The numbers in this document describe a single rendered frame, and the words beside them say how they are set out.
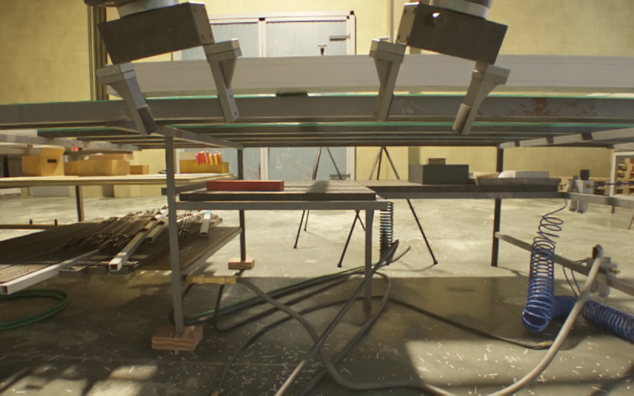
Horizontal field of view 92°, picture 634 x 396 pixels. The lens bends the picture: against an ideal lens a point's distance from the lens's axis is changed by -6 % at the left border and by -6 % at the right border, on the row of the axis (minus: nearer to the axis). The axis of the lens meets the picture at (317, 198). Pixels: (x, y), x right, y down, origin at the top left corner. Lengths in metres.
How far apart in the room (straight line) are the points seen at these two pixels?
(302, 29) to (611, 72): 7.18
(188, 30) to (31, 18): 10.25
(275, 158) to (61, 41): 5.73
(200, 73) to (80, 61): 8.81
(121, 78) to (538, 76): 0.82
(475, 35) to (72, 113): 0.91
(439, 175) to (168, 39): 1.43
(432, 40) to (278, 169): 6.94
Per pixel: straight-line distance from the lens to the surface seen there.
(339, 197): 1.17
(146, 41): 0.49
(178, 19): 0.47
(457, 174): 1.73
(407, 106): 0.83
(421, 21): 0.46
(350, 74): 0.78
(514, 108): 0.93
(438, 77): 0.81
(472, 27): 0.49
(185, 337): 1.39
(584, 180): 1.89
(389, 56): 0.46
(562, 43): 9.44
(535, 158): 8.74
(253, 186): 1.26
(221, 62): 0.47
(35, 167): 2.47
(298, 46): 7.73
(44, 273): 1.47
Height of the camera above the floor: 0.69
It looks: 6 degrees down
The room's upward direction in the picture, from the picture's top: straight up
